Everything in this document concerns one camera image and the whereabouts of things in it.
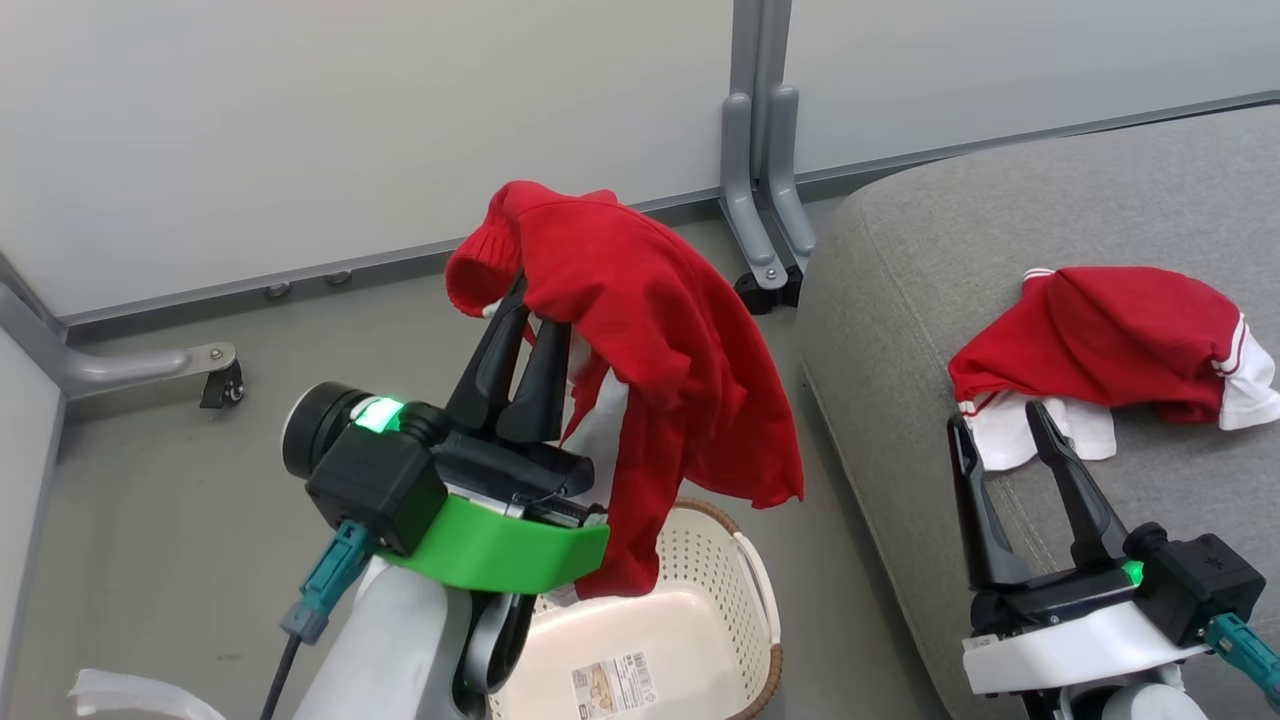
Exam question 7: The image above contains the grey metal partition leg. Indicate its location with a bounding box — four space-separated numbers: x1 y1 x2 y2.
720 0 789 291
762 0 817 273

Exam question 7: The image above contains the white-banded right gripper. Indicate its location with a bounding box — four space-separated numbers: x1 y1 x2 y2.
947 400 1211 698

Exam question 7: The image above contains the paper label sticker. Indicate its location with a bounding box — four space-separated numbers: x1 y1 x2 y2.
570 652 656 719

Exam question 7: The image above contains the black caster wheel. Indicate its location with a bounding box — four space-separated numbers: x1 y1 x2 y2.
200 360 246 409
735 265 804 316

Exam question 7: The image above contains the grey fabric sofa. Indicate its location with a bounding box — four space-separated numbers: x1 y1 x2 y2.
797 105 1280 720

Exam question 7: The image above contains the grey metal partition foot bar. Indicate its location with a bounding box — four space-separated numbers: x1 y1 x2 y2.
0 255 238 401

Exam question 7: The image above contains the red garment with white sleeves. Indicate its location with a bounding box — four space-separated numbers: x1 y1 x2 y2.
948 265 1280 471

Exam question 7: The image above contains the red garment with knit cuff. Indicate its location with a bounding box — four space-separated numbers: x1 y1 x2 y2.
445 180 806 601

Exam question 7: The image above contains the black right cable teal plug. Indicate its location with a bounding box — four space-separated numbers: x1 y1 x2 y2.
1203 612 1280 713

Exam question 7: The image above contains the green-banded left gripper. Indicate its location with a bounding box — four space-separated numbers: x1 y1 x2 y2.
380 280 611 597

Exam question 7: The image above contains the cream perforated laundry basket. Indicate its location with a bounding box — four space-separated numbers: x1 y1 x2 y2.
488 497 786 720

